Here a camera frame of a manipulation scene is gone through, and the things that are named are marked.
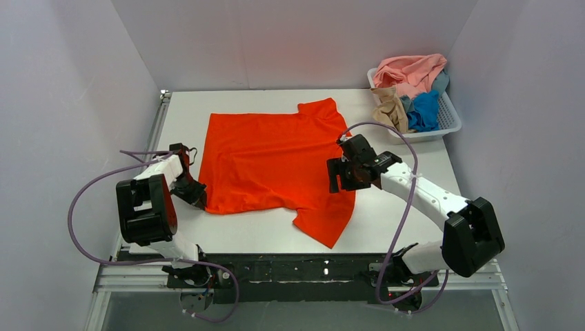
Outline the orange t shirt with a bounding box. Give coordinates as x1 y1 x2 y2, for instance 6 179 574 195
199 98 356 248

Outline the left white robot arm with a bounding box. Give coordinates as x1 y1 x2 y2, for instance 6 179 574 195
116 154 207 268

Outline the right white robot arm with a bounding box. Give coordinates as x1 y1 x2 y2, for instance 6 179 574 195
326 157 505 278

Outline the beige t shirt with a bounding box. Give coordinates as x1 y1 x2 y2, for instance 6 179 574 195
370 87 408 134

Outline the blue t shirt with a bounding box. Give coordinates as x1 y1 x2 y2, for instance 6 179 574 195
406 90 440 132

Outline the white plastic laundry basket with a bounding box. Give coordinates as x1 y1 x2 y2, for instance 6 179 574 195
366 68 462 145

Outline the pink t shirt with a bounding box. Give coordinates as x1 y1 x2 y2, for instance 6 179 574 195
372 54 448 99

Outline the grey teal t shirt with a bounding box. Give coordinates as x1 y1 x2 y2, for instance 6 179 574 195
400 70 450 113

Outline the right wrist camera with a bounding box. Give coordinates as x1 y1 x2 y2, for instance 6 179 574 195
337 133 403 168

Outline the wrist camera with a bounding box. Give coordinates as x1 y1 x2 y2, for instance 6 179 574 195
169 143 198 168
337 133 403 168

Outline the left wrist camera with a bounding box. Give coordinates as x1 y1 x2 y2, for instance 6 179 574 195
169 143 198 168

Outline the aluminium frame rail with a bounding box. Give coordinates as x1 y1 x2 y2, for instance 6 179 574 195
88 89 519 330

